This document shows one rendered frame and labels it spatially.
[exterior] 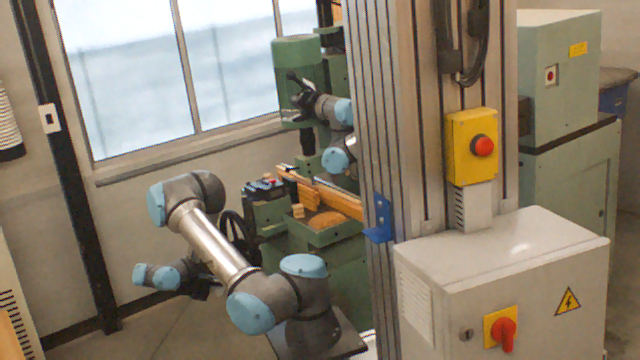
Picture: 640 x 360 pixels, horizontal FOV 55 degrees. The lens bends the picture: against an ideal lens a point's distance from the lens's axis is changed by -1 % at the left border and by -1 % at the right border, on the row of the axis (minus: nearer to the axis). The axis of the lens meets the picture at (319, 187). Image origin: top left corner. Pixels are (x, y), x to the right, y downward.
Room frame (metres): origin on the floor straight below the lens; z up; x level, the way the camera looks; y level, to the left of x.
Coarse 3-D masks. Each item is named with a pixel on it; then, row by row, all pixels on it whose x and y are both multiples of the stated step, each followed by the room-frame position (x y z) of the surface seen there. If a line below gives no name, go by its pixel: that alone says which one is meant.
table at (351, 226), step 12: (324, 204) 2.10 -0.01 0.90; (288, 216) 2.03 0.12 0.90; (312, 216) 2.00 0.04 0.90; (348, 216) 1.96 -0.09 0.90; (264, 228) 2.02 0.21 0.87; (276, 228) 2.03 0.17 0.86; (288, 228) 2.04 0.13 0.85; (300, 228) 1.96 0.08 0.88; (312, 228) 1.90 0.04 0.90; (324, 228) 1.89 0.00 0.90; (336, 228) 1.91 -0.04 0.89; (348, 228) 1.93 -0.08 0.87; (360, 228) 1.95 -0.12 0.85; (312, 240) 1.90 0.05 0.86; (324, 240) 1.88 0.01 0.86; (336, 240) 1.90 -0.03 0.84
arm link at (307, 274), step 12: (288, 264) 1.38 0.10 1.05; (300, 264) 1.37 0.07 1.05; (312, 264) 1.37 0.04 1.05; (324, 264) 1.39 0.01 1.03; (288, 276) 1.34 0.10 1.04; (300, 276) 1.34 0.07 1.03; (312, 276) 1.34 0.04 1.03; (324, 276) 1.36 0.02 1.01; (300, 288) 1.32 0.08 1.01; (312, 288) 1.34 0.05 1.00; (324, 288) 1.36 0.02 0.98; (300, 300) 1.31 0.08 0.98; (312, 300) 1.34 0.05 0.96; (324, 300) 1.36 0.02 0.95; (300, 312) 1.34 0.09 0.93; (312, 312) 1.34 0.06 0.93
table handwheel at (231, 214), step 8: (224, 216) 2.06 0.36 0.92; (232, 216) 1.99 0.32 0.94; (240, 216) 1.98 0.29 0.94; (224, 224) 2.10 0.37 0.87; (232, 224) 2.03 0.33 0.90; (240, 224) 1.95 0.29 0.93; (224, 232) 2.12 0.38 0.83; (248, 232) 1.92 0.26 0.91; (240, 240) 2.01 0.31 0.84; (248, 240) 1.91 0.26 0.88; (256, 240) 2.04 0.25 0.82; (264, 240) 2.05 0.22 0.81; (240, 248) 1.99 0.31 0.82; (248, 248) 1.90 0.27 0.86; (248, 256) 1.96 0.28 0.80; (256, 256) 1.89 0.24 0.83; (256, 264) 1.89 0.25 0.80
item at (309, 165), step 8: (320, 152) 2.20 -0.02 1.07; (296, 160) 2.17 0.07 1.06; (304, 160) 2.14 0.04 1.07; (312, 160) 2.15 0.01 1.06; (320, 160) 2.17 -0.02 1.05; (304, 168) 2.13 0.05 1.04; (312, 168) 2.15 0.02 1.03; (320, 168) 2.16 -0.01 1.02; (304, 176) 2.13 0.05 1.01; (312, 176) 2.17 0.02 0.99
